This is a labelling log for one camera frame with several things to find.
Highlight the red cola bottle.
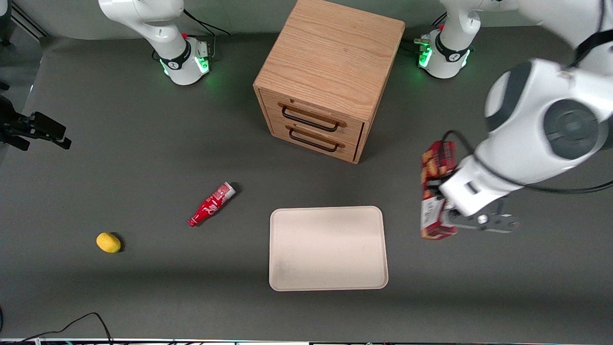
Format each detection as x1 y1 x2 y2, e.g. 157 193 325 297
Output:
188 182 237 228

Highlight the black table edge cable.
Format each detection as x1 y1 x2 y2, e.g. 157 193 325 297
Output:
13 312 114 345

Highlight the wooden drawer cabinet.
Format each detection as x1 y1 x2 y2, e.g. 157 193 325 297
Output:
253 0 406 165

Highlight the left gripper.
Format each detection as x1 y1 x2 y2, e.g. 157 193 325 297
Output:
423 155 523 229

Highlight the grey table mat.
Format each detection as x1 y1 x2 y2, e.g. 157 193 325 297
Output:
0 18 613 344

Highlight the aluminium frame rail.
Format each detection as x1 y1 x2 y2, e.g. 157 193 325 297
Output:
9 0 49 40

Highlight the black left arm base cable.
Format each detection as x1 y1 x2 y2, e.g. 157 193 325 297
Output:
401 13 448 56

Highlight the wooden drawer front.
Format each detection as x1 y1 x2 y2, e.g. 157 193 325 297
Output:
269 118 360 161
259 89 364 142

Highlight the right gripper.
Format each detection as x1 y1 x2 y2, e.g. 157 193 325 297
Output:
0 95 73 152

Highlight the red cookie box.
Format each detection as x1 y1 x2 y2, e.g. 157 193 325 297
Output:
420 140 458 241

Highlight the black right arm base cable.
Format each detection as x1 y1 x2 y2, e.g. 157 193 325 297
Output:
182 9 231 60

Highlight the black drawer handle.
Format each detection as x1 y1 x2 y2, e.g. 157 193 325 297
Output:
281 105 341 133
288 127 340 153

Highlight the black arm base cable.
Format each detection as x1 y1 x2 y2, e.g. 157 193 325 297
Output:
182 9 231 60
401 13 448 56

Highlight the beige rectangular tray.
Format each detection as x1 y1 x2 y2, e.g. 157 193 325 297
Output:
269 206 389 292

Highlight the yellow lemon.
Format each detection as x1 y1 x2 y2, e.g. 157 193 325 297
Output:
96 232 122 253

